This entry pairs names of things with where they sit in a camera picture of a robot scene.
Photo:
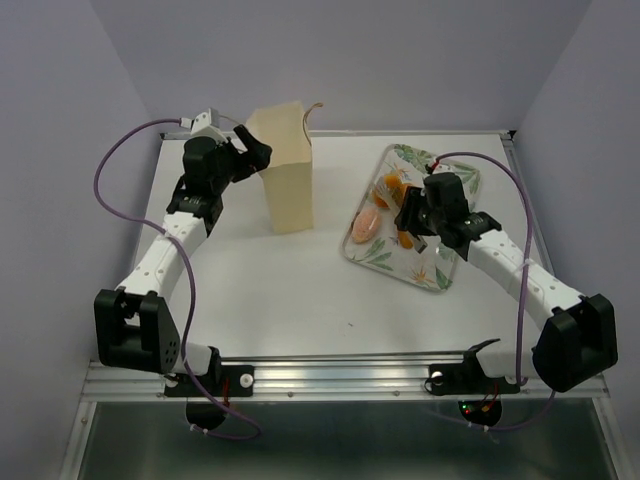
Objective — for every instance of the brown paper bag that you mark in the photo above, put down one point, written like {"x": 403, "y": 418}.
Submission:
{"x": 288, "y": 180}

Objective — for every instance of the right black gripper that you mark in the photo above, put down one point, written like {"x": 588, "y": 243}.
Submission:
{"x": 406, "y": 215}

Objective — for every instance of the long fake baguette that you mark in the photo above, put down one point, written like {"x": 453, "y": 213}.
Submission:
{"x": 405, "y": 240}

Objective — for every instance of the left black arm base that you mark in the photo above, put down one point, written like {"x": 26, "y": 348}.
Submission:
{"x": 224, "y": 381}

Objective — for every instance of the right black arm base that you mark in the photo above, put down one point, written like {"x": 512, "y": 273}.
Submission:
{"x": 481, "y": 404}

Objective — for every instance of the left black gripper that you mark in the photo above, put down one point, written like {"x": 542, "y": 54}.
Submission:
{"x": 256, "y": 157}

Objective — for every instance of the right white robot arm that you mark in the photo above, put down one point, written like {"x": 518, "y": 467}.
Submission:
{"x": 577, "y": 338}

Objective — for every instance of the pink fake bread loaf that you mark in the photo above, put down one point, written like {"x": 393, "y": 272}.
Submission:
{"x": 365, "y": 225}

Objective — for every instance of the aluminium front rail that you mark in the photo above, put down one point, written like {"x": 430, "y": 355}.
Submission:
{"x": 399, "y": 377}

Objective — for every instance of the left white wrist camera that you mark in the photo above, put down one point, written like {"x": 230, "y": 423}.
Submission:
{"x": 205, "y": 124}

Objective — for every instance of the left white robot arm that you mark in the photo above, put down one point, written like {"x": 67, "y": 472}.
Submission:
{"x": 134, "y": 326}

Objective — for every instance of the orange fake croissant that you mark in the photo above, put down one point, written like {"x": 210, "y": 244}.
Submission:
{"x": 389, "y": 190}

